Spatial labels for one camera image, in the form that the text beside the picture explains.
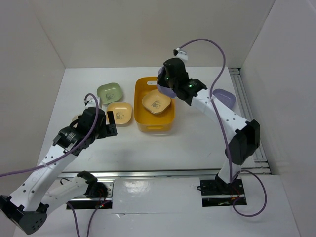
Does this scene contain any cream panda plate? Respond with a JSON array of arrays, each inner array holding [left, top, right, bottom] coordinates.
[[72, 115, 79, 122]]

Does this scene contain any yellow panda plate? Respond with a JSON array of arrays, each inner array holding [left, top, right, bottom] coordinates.
[[142, 89, 171, 115], [107, 102, 132, 125]]

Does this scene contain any purple panda plate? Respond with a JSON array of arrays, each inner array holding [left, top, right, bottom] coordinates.
[[157, 67, 176, 98], [213, 89, 236, 109]]

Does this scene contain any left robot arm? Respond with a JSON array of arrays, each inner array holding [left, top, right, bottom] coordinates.
[[0, 107, 117, 235]]

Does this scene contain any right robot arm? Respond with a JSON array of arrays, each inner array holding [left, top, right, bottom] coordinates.
[[157, 58, 260, 194]]

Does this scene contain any yellow plastic bin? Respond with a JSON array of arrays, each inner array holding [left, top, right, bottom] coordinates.
[[134, 77, 175, 133]]

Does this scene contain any green panda plate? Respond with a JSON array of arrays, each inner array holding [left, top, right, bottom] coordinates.
[[97, 82, 123, 104]]

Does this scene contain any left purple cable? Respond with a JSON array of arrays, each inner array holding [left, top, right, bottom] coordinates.
[[0, 93, 102, 178]]

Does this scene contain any purple cable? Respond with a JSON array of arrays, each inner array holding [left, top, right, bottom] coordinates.
[[0, 93, 102, 178], [179, 38, 268, 217]]

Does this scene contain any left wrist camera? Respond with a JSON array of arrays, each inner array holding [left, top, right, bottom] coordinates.
[[85, 97, 102, 109]]

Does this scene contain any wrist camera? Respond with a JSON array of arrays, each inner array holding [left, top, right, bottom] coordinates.
[[173, 48, 188, 62], [85, 97, 102, 109]]

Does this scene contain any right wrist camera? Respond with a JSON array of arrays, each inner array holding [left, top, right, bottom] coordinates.
[[173, 48, 188, 62]]

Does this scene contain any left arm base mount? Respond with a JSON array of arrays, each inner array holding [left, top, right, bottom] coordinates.
[[68, 179, 114, 210]]

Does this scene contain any aluminium front rail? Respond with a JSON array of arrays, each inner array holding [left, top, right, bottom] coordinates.
[[58, 167, 271, 179]]

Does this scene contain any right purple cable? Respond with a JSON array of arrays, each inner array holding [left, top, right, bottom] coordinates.
[[179, 38, 268, 217]]

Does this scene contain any aluminium side rail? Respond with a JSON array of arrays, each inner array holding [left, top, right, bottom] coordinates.
[[229, 68, 271, 175]]

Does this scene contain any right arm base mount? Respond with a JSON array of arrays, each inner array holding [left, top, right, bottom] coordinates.
[[197, 175, 247, 207]]

